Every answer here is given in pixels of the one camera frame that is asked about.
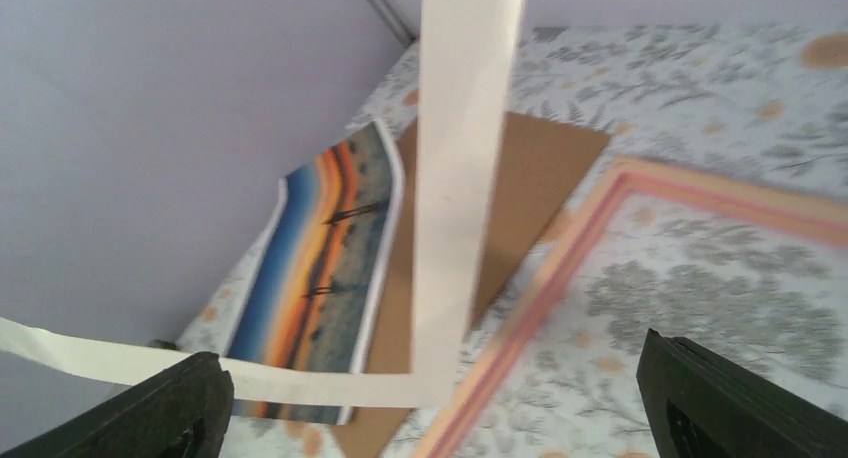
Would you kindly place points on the white mat board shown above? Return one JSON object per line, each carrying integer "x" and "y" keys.
{"x": 130, "y": 129}

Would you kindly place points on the aluminium corner post left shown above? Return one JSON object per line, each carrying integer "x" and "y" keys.
{"x": 395, "y": 20}

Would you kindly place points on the pink wooden picture frame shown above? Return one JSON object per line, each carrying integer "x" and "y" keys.
{"x": 755, "y": 273}

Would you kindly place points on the brown cardboard backing board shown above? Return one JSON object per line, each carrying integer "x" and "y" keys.
{"x": 541, "y": 164}

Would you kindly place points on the sunset photo print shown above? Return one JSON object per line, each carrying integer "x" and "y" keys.
{"x": 313, "y": 299}

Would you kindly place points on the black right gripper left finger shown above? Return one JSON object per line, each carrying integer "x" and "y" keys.
{"x": 183, "y": 411}

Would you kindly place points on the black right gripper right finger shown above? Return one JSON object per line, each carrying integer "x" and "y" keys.
{"x": 700, "y": 404}

